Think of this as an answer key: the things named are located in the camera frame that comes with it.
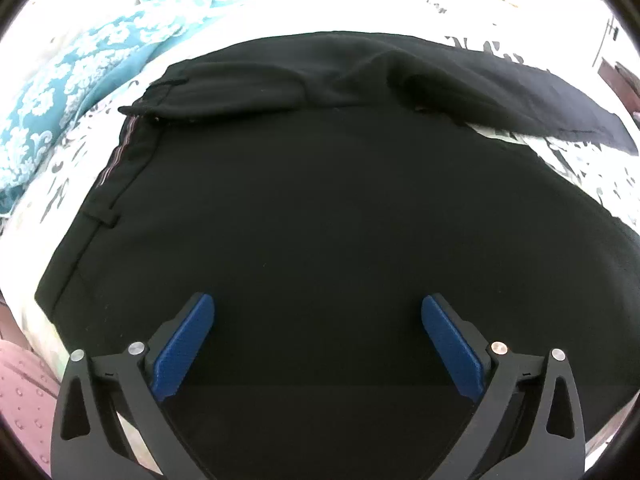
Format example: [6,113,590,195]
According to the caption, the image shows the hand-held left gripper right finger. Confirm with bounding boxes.
[421,292,586,480]

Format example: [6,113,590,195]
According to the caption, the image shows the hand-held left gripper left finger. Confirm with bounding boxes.
[50,291,216,480]

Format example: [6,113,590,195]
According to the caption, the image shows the black pants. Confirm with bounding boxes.
[34,31,640,480]

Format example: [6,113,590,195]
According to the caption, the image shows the leaf print bed sheet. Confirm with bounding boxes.
[0,0,640,480]

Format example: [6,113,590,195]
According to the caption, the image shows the blue floral pillow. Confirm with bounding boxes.
[0,0,236,216]

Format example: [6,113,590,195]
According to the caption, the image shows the brown wooden cabinet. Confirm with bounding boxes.
[597,57,640,116]

